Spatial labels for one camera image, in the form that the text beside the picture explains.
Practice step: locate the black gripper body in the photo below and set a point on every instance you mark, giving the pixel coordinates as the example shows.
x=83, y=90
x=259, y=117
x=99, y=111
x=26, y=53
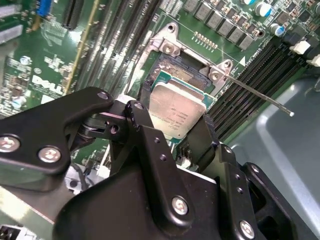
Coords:
x=120, y=205

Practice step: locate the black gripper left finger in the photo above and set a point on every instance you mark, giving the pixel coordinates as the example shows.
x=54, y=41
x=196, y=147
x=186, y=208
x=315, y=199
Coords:
x=37, y=130

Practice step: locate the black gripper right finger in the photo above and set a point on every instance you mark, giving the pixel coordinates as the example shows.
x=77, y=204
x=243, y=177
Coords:
x=235, y=190

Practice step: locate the silver CPU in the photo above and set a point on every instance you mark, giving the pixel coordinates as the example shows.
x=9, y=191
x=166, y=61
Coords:
x=175, y=112

